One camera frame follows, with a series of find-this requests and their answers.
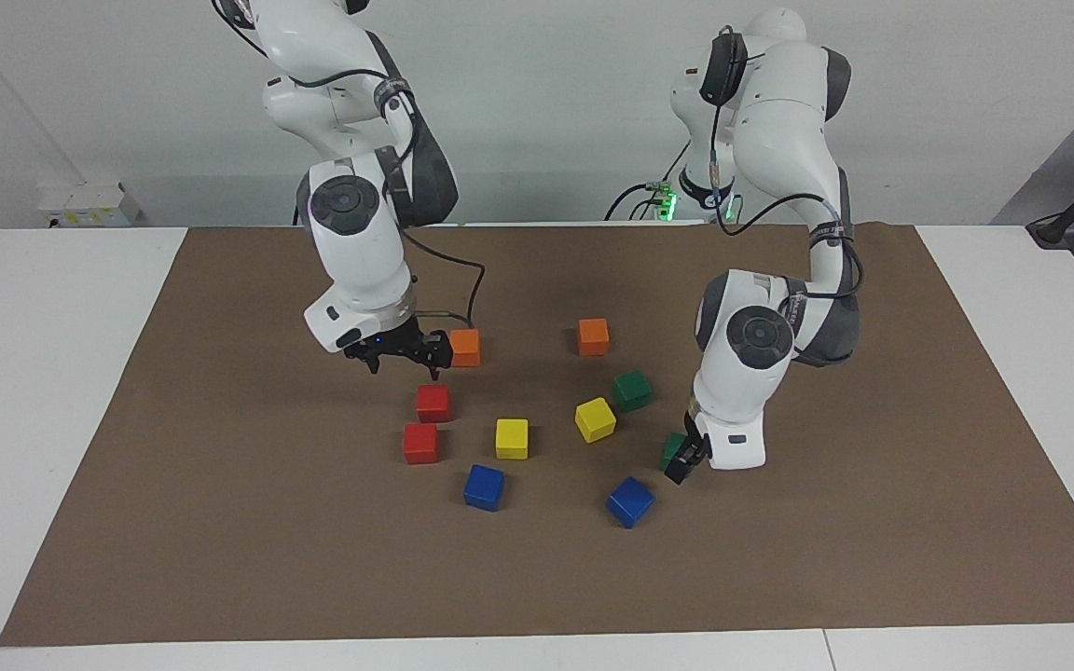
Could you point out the red wooden block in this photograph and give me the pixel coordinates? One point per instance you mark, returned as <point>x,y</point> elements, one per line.
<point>433,403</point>
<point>420,444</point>

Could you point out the blue wooden block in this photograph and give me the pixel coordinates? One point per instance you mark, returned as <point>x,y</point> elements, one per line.
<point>630,501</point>
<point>484,487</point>

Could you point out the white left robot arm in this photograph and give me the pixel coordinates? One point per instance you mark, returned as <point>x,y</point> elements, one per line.
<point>751,382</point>

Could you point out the green wooden block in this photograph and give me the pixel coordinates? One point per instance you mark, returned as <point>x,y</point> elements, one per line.
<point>632,390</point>
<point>670,447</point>

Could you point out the brown table mat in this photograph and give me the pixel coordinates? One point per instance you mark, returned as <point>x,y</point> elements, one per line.
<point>313,559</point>

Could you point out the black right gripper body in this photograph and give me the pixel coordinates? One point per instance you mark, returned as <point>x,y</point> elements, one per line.
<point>406,345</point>

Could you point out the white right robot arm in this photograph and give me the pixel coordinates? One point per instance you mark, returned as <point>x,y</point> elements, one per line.
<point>360,252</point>

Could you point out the yellow wooden block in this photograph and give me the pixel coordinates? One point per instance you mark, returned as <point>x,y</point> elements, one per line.
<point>512,439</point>
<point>595,420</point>

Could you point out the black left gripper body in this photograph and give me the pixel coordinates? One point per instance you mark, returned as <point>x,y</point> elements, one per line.
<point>698,436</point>

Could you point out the white power strip box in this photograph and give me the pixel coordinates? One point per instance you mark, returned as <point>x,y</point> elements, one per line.
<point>85,205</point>

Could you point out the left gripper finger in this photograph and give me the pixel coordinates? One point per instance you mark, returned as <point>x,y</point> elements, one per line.
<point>681,469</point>

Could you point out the orange wooden block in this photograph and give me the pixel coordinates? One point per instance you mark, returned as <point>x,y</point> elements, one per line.
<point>593,337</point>
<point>469,349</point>

